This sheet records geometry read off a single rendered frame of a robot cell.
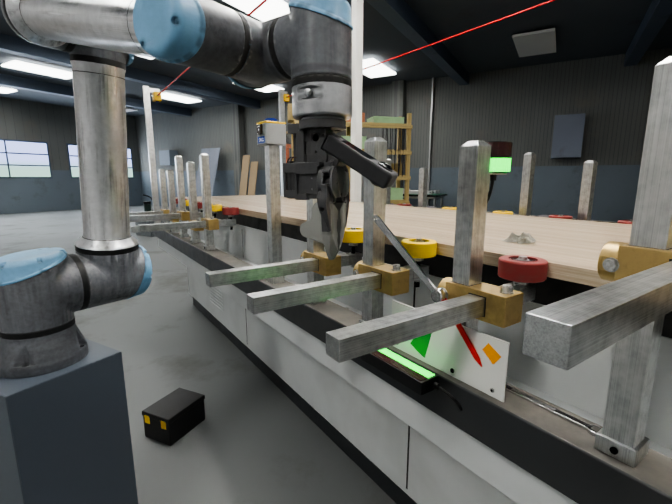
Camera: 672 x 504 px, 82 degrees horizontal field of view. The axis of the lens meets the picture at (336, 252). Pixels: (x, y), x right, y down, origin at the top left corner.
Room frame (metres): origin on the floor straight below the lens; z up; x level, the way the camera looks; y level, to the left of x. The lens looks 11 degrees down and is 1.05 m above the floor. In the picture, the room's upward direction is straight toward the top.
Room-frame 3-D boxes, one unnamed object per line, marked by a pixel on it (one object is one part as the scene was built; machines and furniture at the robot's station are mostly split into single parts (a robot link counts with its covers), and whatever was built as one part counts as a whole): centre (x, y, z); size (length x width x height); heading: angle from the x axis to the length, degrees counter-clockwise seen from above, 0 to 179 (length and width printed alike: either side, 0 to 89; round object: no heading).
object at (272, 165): (1.28, 0.21, 0.93); 0.05 x 0.04 x 0.45; 35
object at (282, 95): (3.59, 0.46, 1.25); 0.09 x 0.08 x 1.10; 35
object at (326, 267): (1.04, 0.04, 0.82); 0.13 x 0.06 x 0.05; 35
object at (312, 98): (0.61, 0.02, 1.15); 0.10 x 0.09 x 0.05; 157
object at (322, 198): (0.58, 0.01, 1.01); 0.05 x 0.02 x 0.09; 157
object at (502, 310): (0.63, -0.24, 0.85); 0.13 x 0.06 x 0.05; 35
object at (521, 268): (0.68, -0.33, 0.85); 0.08 x 0.08 x 0.11
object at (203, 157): (1.88, 0.63, 0.92); 0.03 x 0.03 x 0.48; 35
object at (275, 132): (1.28, 0.21, 1.18); 0.07 x 0.07 x 0.08; 35
